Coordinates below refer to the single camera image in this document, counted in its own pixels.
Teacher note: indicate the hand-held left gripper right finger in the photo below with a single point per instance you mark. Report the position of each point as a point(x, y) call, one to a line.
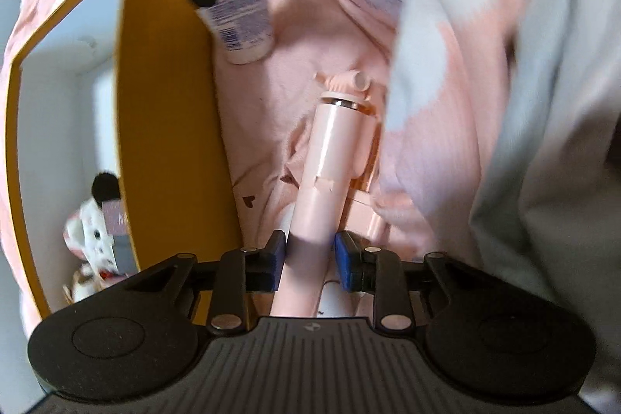
point(345, 259)

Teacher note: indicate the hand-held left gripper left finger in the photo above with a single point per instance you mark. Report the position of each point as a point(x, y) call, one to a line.
point(276, 259)

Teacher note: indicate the pink selfie stick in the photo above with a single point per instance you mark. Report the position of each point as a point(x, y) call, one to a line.
point(322, 152)

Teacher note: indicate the orange cardboard box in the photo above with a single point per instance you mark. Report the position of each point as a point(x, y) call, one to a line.
point(170, 128)

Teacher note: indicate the white pink striped plush toy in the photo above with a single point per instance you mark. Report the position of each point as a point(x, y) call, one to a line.
point(94, 225)

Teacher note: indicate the red panda plush toy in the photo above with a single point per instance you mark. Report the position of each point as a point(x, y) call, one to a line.
point(82, 285)

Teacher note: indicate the pink printed blanket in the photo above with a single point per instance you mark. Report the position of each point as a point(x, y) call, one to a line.
point(301, 6)

